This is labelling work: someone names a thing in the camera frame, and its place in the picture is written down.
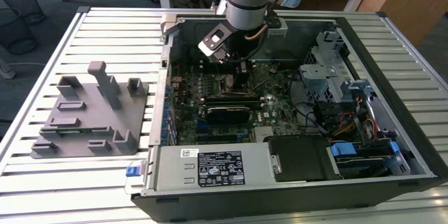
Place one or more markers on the thin metal locking lever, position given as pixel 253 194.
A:
pixel 217 68

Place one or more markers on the CPU socket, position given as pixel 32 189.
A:
pixel 225 83

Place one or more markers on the round coin battery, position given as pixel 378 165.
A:
pixel 272 69

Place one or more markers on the metal drive cage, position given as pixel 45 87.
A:
pixel 314 73

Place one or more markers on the black graphics card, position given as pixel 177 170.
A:
pixel 226 116

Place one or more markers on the green motherboard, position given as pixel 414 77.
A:
pixel 284 123

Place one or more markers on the silver chipset heatsink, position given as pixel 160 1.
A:
pixel 264 132

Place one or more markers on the black expansion slot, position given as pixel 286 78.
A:
pixel 216 138

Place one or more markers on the black plastic shroud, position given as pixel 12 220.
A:
pixel 300 155

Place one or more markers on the wooden cabinet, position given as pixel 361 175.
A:
pixel 412 3

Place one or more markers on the silver power supply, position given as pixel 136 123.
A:
pixel 164 169

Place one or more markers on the grey parts rack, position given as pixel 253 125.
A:
pixel 86 119

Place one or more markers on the green RAM stick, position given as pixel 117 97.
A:
pixel 85 130

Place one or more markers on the hard disk in blue carrier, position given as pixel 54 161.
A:
pixel 364 165

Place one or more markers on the blue plastic latch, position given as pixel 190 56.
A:
pixel 132 172

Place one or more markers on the black PC case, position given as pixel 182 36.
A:
pixel 244 205

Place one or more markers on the black mesh waste bin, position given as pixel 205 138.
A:
pixel 14 35
pixel 28 6

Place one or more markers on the white camera in black bracket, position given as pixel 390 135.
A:
pixel 213 41

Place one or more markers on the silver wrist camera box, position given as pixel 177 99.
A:
pixel 277 28

